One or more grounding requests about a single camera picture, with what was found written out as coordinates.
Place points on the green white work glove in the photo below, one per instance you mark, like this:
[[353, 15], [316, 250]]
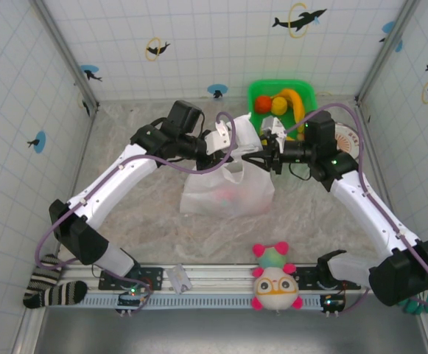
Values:
[[409, 307]]

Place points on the aluminium frame post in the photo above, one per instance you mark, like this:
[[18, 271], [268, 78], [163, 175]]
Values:
[[383, 55], [67, 55]]

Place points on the round white plate orange print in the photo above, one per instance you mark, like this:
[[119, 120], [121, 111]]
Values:
[[348, 138]]

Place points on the red fake fruit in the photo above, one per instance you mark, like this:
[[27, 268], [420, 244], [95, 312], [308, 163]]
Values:
[[225, 194]]

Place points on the large orange fake fruit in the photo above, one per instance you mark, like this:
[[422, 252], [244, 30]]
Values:
[[262, 104]]

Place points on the round plush toy with glasses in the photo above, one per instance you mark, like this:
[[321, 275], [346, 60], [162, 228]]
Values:
[[276, 284]]

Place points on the small white card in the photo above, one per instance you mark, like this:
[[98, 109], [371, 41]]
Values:
[[178, 279]]

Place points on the large yellow fake banana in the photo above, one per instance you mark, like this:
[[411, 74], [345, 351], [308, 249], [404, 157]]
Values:
[[294, 103]]

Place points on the yellow oblong fake fruit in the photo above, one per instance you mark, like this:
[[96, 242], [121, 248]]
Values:
[[294, 136]]

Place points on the aluminium mounting rail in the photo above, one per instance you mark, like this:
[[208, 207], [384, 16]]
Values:
[[217, 274]]

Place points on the yellow fake lemon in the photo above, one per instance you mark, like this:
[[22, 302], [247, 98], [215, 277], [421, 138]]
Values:
[[279, 105]]

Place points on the white translucent plastic bag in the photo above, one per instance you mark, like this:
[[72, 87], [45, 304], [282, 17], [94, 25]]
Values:
[[250, 191]]

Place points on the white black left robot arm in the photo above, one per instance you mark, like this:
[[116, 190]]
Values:
[[107, 191]]

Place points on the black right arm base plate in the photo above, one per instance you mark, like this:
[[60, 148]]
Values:
[[305, 274]]

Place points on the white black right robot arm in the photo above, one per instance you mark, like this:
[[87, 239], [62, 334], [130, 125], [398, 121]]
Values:
[[375, 217]]

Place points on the green plastic basket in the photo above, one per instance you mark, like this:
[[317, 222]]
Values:
[[254, 88]]

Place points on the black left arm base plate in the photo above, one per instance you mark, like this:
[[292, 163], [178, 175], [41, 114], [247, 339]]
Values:
[[151, 276]]

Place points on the black white striped sock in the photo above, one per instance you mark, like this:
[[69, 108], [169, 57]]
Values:
[[51, 295]]

